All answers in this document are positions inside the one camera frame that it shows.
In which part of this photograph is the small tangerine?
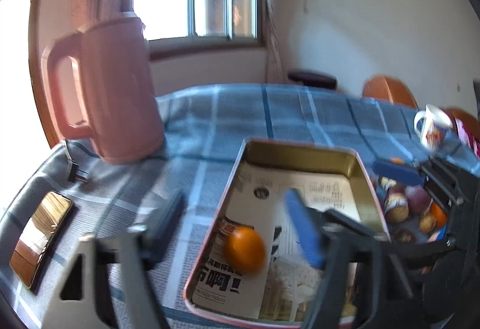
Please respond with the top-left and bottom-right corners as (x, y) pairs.
(430, 201), (448, 228)

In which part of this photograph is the large bumpy orange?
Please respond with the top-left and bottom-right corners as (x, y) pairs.
(390, 158), (405, 165)

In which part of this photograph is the brown leather armchair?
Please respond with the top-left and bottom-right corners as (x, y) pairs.
(362, 74), (418, 108)

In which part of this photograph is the brown leather sofa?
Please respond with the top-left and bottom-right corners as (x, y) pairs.
(443, 107), (480, 157)

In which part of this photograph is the dark chestnut fruit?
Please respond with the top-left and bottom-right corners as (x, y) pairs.
(392, 228), (416, 244)

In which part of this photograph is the white cartoon mug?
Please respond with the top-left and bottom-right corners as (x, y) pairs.
(413, 104), (453, 152)

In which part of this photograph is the printed paper in tin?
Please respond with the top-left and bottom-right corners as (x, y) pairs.
(190, 162), (359, 324)

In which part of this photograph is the smartphone on table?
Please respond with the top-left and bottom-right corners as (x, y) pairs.
(9, 191), (73, 290)

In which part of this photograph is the black kettle power plug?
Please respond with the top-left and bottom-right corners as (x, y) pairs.
(62, 140), (87, 183)

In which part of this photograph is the dark round stool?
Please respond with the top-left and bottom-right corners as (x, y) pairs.
(287, 70), (338, 90)

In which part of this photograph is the purple passion fruit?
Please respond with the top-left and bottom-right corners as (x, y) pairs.
(405, 185), (431, 215)

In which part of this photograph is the pink electric kettle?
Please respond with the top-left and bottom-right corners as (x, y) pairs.
(41, 12), (164, 165)

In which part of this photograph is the blue plaid tablecloth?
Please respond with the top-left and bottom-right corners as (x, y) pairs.
(0, 83), (480, 329)

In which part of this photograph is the dark brown mangosteen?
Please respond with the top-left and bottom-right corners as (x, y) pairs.
(384, 192), (409, 223)

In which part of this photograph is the pink gold tin box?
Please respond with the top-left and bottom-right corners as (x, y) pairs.
(184, 138), (387, 328)

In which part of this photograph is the pink curtain right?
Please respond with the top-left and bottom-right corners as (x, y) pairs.
(265, 0), (284, 84)

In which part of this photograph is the smooth orange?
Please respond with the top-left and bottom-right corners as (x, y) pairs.
(223, 226), (266, 274)

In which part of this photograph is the pink floral cushion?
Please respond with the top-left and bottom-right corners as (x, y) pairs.
(455, 119), (480, 158)

